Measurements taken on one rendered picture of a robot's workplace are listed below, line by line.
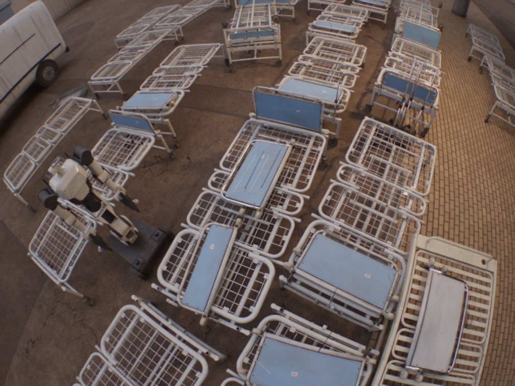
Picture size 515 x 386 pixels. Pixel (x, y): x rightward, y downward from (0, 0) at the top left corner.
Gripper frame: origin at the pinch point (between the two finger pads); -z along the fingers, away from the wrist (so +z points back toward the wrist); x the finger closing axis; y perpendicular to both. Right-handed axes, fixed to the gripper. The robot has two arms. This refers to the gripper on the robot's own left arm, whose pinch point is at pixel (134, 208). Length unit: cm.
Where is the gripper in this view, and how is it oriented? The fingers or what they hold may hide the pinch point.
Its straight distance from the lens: 254.2
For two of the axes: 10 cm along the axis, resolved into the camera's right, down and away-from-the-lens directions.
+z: -2.7, -5.9, -7.6
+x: 8.4, 2.4, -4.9
